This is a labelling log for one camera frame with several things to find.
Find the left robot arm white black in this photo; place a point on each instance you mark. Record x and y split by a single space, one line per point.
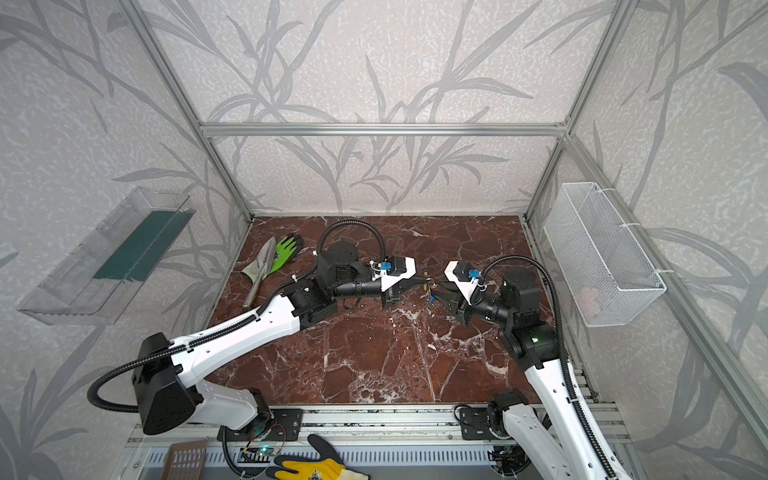
166 385

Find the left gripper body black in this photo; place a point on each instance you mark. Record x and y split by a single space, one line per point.
392 291

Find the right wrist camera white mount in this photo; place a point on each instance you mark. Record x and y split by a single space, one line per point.
463 277

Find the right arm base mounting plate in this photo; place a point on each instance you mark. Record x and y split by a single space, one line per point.
475 423

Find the white wire mesh basket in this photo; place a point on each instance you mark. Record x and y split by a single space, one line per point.
610 277

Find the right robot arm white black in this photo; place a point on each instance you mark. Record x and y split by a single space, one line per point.
517 293

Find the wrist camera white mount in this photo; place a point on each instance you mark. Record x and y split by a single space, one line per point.
389 272
463 277

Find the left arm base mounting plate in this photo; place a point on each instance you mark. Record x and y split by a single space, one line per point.
284 425

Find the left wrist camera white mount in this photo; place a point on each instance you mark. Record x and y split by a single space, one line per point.
389 272

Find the clear plastic wall bin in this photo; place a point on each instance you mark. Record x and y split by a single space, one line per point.
97 281

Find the aluminium front rail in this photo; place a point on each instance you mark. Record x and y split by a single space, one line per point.
364 424

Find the yellow black work glove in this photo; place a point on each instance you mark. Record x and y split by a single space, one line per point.
328 466

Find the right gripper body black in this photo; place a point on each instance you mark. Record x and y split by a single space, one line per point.
459 298

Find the green black work glove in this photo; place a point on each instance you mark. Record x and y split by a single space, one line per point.
286 250

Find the metal garden trowel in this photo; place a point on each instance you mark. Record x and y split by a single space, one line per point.
258 270

